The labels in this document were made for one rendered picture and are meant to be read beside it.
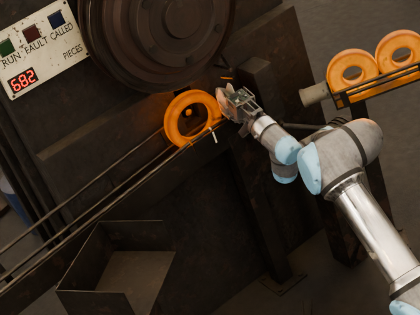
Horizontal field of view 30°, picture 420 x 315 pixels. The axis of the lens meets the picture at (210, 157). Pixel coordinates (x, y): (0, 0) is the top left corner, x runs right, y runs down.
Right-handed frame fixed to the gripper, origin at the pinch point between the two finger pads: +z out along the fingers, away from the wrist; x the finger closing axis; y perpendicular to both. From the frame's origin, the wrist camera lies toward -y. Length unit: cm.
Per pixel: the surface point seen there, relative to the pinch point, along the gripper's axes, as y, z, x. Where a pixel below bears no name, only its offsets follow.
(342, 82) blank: -1.1, -21.2, -31.6
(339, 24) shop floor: -118, 93, -139
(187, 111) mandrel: -5.3, 4.6, 9.8
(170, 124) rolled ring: 1.5, -2.0, 19.5
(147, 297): -3, -43, 56
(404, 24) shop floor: -106, 61, -154
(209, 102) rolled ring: 1.9, -2.7, 5.7
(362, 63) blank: 4.6, -23.1, -37.6
